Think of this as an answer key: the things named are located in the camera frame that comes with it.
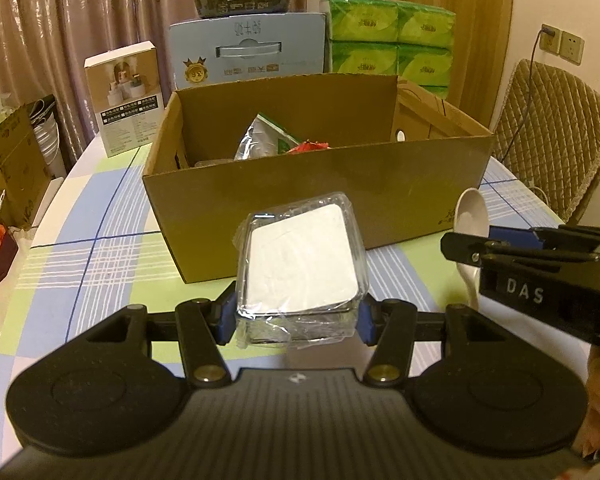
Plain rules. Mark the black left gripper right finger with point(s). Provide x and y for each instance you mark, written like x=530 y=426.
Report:
x=389 y=326

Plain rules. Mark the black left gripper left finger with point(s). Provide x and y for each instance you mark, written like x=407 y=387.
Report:
x=203 y=326

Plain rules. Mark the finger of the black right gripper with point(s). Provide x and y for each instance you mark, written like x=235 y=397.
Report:
x=518 y=238

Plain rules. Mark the white plastic spoon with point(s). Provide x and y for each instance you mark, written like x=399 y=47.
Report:
x=471 y=217

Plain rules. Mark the clear white box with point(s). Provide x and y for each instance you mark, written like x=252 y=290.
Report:
x=302 y=273

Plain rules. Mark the silver green tea pouch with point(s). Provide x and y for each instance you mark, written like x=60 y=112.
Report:
x=264 y=138

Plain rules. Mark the right human hand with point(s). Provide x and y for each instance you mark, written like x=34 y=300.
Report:
x=588 y=438

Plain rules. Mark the quilted brown chair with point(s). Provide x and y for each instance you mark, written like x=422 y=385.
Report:
x=548 y=135

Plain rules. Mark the red candy packet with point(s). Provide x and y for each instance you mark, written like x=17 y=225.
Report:
x=309 y=146

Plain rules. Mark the brown cardboard floor box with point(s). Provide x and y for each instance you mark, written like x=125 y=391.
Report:
x=29 y=141

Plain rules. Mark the white photo product box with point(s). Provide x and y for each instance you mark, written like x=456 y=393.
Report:
x=126 y=96

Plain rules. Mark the green tissue pack bundle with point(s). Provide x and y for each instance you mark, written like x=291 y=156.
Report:
x=387 y=37

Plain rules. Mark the light blue carton box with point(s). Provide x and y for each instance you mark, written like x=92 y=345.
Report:
x=249 y=46

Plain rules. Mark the brown curtain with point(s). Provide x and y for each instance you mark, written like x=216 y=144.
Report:
x=44 y=44

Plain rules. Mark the wall power socket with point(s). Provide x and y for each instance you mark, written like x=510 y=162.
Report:
x=566 y=45

